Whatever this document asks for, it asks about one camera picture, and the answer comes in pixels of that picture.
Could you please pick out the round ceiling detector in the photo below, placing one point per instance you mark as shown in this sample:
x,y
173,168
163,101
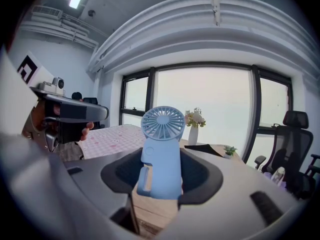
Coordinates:
x,y
91,13

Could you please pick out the white vase with flowers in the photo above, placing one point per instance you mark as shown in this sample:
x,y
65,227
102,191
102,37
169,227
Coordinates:
x,y
193,134

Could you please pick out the wooden table with checkered cloth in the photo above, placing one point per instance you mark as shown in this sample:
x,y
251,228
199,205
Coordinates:
x,y
150,214

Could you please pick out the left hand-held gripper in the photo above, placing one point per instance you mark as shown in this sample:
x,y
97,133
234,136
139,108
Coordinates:
x,y
15,96

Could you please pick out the purple bag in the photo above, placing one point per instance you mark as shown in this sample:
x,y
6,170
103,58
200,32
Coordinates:
x,y
268,176

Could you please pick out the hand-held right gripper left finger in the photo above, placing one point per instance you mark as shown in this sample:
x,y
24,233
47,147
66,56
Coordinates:
x,y
87,184

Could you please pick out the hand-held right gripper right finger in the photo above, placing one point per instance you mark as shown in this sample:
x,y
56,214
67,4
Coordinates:
x,y
237,204

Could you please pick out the small leafy potted plant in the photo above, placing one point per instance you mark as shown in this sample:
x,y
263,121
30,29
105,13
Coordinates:
x,y
229,152

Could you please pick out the pink checked bear tablecloth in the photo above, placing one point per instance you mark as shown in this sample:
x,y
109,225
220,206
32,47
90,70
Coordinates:
x,y
112,139

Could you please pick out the black mesh office chair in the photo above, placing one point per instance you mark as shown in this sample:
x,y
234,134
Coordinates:
x,y
290,154

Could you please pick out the small blue handheld fan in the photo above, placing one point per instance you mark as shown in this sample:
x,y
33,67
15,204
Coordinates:
x,y
162,164

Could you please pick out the person's left hand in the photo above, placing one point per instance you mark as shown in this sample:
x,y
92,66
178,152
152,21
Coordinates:
x,y
87,131

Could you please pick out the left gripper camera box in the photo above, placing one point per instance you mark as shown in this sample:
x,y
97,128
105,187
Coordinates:
x,y
56,86

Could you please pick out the large black-framed window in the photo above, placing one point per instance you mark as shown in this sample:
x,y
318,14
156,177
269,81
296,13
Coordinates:
x,y
200,96

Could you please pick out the white ceiling pipes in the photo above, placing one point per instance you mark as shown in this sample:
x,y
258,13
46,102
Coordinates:
x,y
70,31

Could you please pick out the white ceiling air vent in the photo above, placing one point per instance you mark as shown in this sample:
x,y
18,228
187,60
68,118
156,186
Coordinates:
x,y
47,11

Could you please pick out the large white ceiling duct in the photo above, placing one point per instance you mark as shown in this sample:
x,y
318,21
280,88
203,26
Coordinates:
x,y
187,26

